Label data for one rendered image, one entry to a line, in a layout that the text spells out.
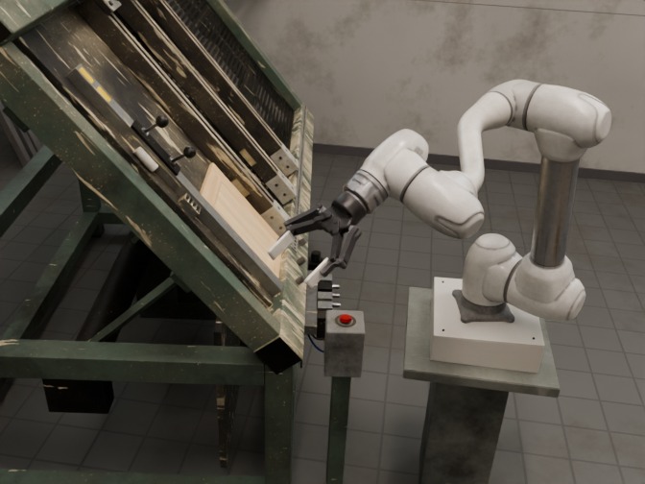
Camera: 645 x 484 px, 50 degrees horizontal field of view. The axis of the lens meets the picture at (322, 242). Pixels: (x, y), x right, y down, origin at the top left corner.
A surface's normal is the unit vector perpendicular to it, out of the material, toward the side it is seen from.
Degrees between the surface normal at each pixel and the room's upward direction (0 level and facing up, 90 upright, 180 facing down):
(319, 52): 90
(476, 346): 90
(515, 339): 2
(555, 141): 105
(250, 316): 90
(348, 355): 90
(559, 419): 0
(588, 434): 0
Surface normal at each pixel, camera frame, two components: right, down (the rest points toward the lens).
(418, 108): -0.15, 0.49
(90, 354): 0.04, -0.87
